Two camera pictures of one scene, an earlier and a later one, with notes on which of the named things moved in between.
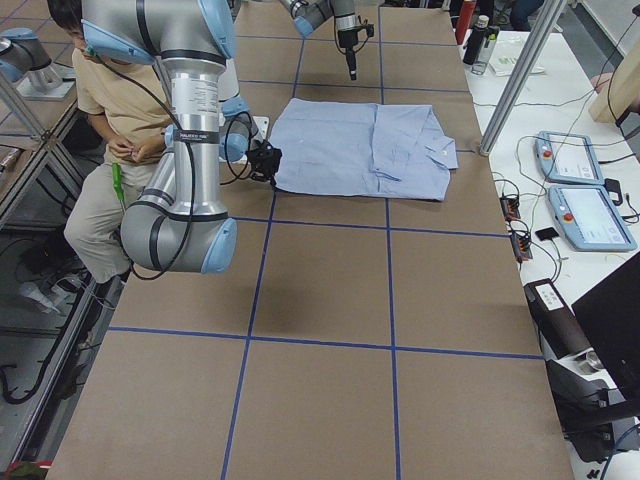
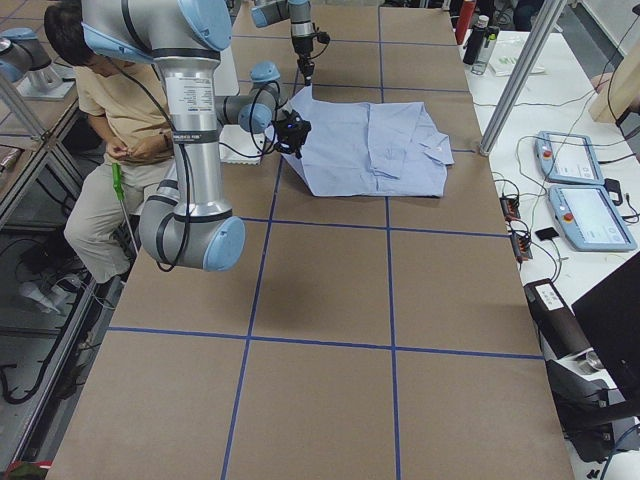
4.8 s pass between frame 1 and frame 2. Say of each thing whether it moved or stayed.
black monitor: stayed
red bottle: stayed
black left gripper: moved
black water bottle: stayed
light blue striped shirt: stayed
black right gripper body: moved
